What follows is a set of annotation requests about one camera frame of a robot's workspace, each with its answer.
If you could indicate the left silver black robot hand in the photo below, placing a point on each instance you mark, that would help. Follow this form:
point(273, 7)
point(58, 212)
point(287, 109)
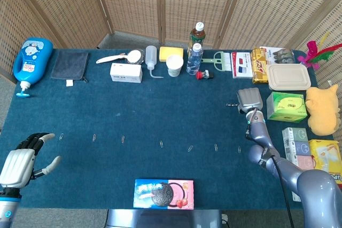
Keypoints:
point(17, 166)

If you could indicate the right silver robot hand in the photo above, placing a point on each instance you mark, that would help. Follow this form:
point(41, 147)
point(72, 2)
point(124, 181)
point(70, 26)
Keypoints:
point(249, 98)

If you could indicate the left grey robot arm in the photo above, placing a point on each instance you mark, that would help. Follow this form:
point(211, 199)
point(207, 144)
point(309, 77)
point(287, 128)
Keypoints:
point(8, 209)

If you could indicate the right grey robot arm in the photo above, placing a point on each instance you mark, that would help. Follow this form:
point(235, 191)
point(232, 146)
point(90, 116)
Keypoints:
point(259, 132)

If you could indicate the white box red blue squares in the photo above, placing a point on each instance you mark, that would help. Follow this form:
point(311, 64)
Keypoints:
point(241, 65)

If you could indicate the golden yellow snack pack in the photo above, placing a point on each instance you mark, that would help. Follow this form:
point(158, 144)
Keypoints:
point(259, 65)

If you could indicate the green tissue box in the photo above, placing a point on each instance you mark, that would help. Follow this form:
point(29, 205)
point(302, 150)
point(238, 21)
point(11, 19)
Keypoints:
point(287, 106)

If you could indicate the beige lidded lunch box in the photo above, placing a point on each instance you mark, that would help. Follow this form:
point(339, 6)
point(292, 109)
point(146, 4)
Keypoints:
point(288, 77)

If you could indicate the green white hand brush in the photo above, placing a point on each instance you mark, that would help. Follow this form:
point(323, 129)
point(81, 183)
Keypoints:
point(221, 61)

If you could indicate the printed white snack packet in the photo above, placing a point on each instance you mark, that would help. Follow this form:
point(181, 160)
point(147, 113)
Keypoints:
point(280, 54)

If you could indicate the red emergency stop button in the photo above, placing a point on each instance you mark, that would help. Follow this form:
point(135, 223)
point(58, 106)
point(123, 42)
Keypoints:
point(200, 75)

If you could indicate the pastel tissue multipack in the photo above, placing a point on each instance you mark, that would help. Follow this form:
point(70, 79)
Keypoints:
point(296, 145)

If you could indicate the clear water bottle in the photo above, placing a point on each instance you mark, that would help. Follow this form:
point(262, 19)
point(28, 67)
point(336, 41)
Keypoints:
point(194, 61)

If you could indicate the yellow plush toy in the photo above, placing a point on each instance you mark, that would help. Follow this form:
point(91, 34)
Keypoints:
point(322, 110)

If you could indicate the pink green feather shuttlecock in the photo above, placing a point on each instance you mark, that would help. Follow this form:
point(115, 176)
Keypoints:
point(311, 57)

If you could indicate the green tea bottle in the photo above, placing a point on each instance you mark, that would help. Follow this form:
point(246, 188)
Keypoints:
point(197, 35)

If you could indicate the paper cup with leaf print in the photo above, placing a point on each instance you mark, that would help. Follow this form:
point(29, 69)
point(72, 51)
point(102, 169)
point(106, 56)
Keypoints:
point(174, 65)

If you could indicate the dark blue carpet mat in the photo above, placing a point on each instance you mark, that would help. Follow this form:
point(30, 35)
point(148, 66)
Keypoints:
point(160, 105)

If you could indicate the yellow sponge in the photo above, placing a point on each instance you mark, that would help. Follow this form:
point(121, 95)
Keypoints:
point(171, 51)

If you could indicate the yellow red snack bag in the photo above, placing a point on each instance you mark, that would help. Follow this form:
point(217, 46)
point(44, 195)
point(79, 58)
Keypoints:
point(326, 156)

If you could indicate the translucent squeeze wash bottle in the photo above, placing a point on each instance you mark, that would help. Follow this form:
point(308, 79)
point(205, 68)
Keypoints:
point(150, 57)

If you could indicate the blue detergent bottle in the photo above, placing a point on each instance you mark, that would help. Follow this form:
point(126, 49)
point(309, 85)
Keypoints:
point(32, 59)

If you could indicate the dark grey cloth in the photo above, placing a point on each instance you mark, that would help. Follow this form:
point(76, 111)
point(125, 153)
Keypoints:
point(69, 65)

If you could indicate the white cardboard box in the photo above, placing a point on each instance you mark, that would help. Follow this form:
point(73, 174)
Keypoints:
point(125, 73)

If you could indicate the Oreo cookie box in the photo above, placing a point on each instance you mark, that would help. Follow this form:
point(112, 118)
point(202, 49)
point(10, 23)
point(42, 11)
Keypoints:
point(163, 193)

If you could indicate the grey robot torso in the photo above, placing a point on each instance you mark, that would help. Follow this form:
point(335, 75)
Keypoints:
point(160, 218)

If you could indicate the wooden rattan folding screen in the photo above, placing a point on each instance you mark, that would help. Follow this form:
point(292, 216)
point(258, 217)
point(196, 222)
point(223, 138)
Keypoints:
point(128, 3)

